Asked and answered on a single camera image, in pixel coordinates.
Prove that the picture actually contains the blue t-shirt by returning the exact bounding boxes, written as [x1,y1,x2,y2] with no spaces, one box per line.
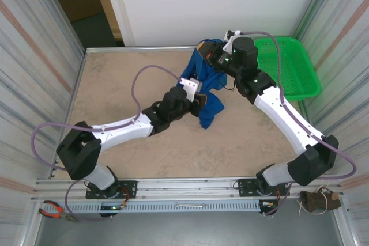
[181,37,228,130]

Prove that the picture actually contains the green plastic basket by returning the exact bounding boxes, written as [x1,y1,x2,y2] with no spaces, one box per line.
[250,36,322,102]

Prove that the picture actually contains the aluminium table edge bar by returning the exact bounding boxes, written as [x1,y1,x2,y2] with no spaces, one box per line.
[85,44,202,54]

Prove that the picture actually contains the aluminium mounting rail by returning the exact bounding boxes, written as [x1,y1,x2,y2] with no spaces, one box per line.
[33,176,344,202]

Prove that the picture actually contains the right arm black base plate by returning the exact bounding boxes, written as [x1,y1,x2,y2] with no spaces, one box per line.
[236,179,291,198]

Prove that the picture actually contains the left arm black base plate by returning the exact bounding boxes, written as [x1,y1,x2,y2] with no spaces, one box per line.
[85,180,138,200]

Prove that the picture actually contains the grey slotted cable duct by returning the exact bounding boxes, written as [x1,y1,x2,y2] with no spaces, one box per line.
[65,200,262,214]

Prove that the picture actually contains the beige door frame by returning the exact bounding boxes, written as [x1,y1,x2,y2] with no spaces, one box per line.
[88,0,124,41]

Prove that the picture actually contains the brown cloth pouch with string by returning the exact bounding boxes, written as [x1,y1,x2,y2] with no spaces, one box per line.
[298,186,342,215]

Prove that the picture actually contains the orange-handled pliers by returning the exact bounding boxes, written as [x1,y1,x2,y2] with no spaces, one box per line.
[38,199,79,223]

